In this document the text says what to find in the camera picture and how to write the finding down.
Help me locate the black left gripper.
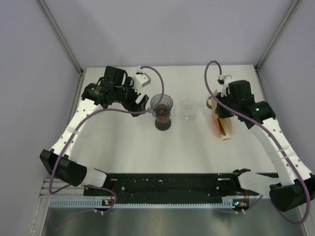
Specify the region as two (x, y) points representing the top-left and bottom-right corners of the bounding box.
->
(113, 77), (148, 117)

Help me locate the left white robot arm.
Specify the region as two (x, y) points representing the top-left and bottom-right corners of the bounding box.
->
(40, 66), (151, 195)

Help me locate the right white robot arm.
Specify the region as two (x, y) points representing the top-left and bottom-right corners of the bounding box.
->
(215, 76), (315, 212)

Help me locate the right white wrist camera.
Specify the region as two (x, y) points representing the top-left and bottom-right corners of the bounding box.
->
(217, 74), (235, 97)

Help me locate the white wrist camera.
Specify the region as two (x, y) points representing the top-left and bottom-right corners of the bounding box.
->
(217, 74), (235, 97)
(132, 67), (151, 91)

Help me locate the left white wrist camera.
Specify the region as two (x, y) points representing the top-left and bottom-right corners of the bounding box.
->
(132, 67), (151, 91)

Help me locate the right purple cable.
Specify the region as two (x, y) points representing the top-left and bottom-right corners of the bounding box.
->
(205, 60), (313, 225)

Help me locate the purple cable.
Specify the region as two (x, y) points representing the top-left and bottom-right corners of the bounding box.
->
(49, 65), (166, 217)
(205, 60), (313, 225)

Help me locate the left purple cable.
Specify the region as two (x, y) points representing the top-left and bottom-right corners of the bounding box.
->
(49, 65), (166, 217)

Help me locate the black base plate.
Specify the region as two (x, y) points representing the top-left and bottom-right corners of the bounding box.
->
(83, 171), (260, 204)

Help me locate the grey cable duct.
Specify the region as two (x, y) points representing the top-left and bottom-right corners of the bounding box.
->
(49, 198), (249, 209)

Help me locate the aluminium frame rail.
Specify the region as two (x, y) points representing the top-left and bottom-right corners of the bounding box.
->
(36, 0), (83, 75)

